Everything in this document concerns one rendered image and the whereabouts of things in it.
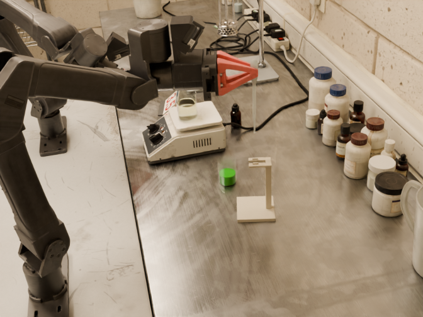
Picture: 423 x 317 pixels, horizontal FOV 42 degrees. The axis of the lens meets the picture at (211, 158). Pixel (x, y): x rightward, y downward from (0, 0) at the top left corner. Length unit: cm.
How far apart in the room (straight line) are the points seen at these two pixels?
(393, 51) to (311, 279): 64
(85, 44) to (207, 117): 34
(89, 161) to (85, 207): 19
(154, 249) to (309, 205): 35
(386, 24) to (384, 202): 48
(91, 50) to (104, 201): 34
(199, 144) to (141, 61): 43
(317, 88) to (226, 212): 48
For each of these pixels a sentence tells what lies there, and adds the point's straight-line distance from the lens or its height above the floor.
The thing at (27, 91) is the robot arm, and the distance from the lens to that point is 84.
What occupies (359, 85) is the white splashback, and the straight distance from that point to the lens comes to 151.
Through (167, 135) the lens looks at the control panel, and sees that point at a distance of 136.
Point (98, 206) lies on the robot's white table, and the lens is 126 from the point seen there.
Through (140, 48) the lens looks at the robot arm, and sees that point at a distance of 97.
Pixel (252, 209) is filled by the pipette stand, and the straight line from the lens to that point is 118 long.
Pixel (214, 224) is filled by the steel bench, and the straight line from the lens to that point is 116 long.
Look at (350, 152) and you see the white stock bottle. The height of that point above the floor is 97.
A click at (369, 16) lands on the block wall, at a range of 152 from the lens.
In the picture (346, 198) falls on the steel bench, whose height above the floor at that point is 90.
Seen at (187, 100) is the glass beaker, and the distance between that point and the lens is 133.
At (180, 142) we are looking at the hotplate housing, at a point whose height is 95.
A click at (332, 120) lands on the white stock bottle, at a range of 139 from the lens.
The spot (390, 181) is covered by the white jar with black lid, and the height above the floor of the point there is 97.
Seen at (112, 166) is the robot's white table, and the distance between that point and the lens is 139.
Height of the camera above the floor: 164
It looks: 33 degrees down
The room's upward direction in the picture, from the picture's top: 4 degrees counter-clockwise
